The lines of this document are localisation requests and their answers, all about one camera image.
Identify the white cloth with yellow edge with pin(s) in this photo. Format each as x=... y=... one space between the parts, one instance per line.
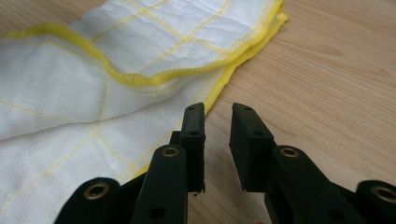
x=77 y=109

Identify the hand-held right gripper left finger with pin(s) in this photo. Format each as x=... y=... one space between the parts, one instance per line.
x=168 y=180

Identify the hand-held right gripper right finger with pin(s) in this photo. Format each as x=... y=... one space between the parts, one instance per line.
x=280 y=177

